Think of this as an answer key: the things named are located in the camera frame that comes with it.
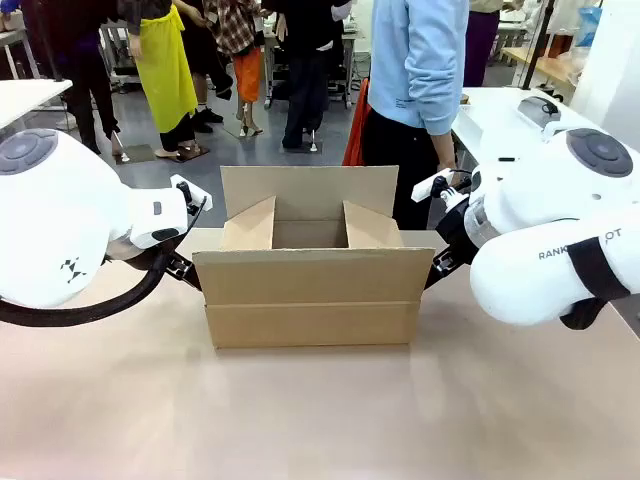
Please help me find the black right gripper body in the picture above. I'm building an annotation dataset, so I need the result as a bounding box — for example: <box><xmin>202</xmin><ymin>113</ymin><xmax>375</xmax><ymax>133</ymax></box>
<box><xmin>436</xmin><ymin>196</ymin><xmax>477</xmax><ymax>267</ymax></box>

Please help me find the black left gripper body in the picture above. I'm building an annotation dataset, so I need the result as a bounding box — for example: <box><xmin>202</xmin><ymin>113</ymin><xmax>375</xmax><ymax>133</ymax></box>
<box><xmin>153</xmin><ymin>237</ymin><xmax>185</xmax><ymax>275</ymax></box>

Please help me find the brown cardboard box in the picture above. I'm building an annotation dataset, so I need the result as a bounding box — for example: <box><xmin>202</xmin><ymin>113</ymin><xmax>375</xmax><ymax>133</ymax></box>
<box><xmin>192</xmin><ymin>164</ymin><xmax>437</xmax><ymax>350</ymax></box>

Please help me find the orange cloth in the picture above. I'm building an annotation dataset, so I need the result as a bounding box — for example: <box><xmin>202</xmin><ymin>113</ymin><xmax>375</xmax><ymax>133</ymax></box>
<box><xmin>342</xmin><ymin>77</ymin><xmax>372</xmax><ymax>167</ymax></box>

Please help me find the person in light blue hoodie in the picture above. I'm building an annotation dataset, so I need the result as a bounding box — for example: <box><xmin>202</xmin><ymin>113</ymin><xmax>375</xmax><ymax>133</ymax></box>
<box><xmin>362</xmin><ymin>0</ymin><xmax>472</xmax><ymax>231</ymax></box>

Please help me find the figure in yellow apron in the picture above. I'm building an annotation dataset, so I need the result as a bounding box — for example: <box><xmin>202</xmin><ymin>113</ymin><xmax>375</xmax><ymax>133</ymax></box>
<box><xmin>127</xmin><ymin>0</ymin><xmax>200</xmax><ymax>159</ymax></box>

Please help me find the wooden background table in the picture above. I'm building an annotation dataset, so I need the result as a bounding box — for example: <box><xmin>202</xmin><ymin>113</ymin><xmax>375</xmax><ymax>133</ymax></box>
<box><xmin>499</xmin><ymin>46</ymin><xmax>579</xmax><ymax>97</ymax></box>

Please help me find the person in purple trousers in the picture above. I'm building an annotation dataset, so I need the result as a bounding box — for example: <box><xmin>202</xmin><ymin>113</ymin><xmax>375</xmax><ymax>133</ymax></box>
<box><xmin>463</xmin><ymin>0</ymin><xmax>502</xmax><ymax>89</ymax></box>

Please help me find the person in black shorts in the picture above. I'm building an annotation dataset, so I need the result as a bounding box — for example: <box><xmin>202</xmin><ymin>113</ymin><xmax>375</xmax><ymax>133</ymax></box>
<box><xmin>172</xmin><ymin>0</ymin><xmax>236</xmax><ymax>135</ymax></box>

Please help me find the black pole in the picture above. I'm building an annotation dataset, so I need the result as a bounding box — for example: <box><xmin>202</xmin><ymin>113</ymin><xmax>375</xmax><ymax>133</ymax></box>
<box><xmin>518</xmin><ymin>0</ymin><xmax>557</xmax><ymax>92</ymax></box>

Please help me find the figure in dark clothes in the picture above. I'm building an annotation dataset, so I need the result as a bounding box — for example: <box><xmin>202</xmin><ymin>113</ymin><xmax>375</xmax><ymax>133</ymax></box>
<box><xmin>22</xmin><ymin>0</ymin><xmax>124</xmax><ymax>157</ymax></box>

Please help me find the white side table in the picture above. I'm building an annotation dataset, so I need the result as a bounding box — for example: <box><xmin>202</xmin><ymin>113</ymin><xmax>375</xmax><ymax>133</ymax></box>
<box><xmin>0</xmin><ymin>78</ymin><xmax>74</xmax><ymax>132</ymax></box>

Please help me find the person in black clothes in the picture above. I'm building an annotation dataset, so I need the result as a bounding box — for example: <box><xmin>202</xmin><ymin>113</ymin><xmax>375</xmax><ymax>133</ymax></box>
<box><xmin>262</xmin><ymin>0</ymin><xmax>352</xmax><ymax>151</ymax></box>

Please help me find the figure in plaid shirt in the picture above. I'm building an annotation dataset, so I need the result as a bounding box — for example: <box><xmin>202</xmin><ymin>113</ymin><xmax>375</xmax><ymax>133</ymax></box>
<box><xmin>202</xmin><ymin>0</ymin><xmax>276</xmax><ymax>139</ymax></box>

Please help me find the blue plastic bag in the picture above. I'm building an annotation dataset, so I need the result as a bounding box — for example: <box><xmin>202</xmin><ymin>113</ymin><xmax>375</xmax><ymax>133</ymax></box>
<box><xmin>576</xmin><ymin>4</ymin><xmax>605</xmax><ymax>50</ymax></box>

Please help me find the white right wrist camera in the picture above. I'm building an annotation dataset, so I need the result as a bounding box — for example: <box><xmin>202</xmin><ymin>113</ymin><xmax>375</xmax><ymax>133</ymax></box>
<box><xmin>412</xmin><ymin>168</ymin><xmax>474</xmax><ymax>204</ymax></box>

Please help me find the black left arm cable sleeve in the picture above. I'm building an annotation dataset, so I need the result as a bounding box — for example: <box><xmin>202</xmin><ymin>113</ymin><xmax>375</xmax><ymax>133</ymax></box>
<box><xmin>0</xmin><ymin>197</ymin><xmax>209</xmax><ymax>329</ymax></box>

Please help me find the brown mannequin base plate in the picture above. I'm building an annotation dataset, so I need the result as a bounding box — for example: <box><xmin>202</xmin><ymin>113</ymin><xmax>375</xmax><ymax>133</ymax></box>
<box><xmin>174</xmin><ymin>144</ymin><xmax>212</xmax><ymax>164</ymax></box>

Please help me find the grey mannequin base plate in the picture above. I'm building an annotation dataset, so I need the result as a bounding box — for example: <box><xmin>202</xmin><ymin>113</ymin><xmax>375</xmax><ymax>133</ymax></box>
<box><xmin>113</xmin><ymin>143</ymin><xmax>157</xmax><ymax>165</ymax></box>

